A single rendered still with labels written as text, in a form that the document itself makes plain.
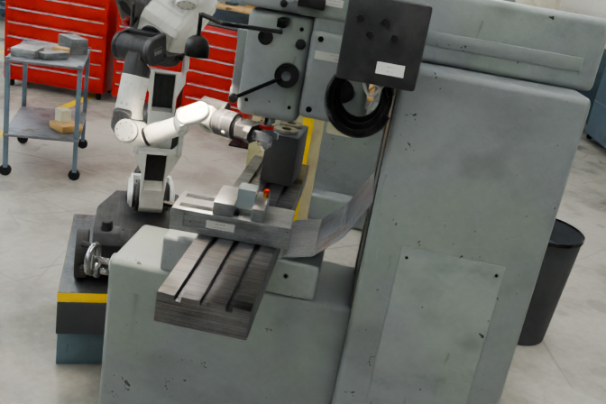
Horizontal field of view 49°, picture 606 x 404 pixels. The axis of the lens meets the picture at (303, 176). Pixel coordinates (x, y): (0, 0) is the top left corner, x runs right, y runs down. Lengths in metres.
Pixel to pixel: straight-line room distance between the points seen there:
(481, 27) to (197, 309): 1.07
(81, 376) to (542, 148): 2.05
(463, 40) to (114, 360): 1.52
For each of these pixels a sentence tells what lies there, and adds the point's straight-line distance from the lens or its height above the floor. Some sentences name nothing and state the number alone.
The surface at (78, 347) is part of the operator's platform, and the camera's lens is 3.04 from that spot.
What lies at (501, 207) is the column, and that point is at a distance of 1.92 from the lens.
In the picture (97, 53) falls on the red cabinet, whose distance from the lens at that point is 7.26.
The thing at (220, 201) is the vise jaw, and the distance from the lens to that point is 1.91.
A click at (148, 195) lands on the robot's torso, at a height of 0.72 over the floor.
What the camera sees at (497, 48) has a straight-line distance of 1.94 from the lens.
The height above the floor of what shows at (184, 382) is 0.38.
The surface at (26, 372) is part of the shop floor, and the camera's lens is 3.05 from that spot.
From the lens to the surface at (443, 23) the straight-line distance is 1.91.
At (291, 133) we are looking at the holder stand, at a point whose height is 1.17.
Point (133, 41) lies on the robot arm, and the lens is 2.29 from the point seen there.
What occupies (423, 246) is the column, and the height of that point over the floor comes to 1.06.
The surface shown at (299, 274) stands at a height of 0.87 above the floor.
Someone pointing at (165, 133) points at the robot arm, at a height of 1.17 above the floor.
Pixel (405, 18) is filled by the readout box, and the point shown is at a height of 1.69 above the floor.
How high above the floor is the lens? 1.79
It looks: 18 degrees down
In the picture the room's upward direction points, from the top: 10 degrees clockwise
